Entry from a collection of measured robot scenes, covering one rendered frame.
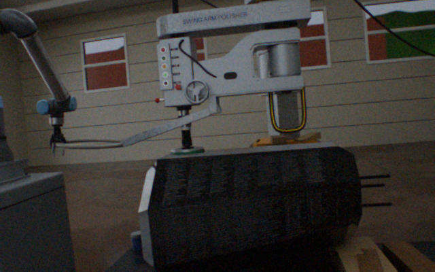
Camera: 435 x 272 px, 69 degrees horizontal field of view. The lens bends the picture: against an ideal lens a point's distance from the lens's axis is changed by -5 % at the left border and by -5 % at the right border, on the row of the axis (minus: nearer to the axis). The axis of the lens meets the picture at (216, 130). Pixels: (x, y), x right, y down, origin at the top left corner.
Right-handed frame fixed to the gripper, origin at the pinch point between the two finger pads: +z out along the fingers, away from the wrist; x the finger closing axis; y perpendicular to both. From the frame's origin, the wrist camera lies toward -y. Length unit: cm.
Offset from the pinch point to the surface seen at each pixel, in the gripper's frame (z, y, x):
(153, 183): 11, 60, 51
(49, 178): -4, 94, 1
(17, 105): -30, -803, -140
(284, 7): -89, 74, 126
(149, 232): 34, 70, 45
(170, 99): -35, 39, 67
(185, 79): -48, 43, 76
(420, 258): 58, 122, 192
